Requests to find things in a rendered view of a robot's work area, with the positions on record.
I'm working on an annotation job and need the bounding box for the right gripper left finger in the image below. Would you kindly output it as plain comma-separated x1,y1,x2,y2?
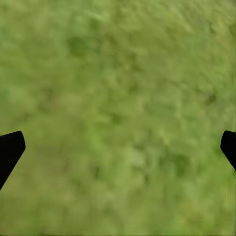
0,131,26,190

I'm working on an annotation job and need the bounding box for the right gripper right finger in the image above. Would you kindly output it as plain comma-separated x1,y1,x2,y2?
220,131,236,170

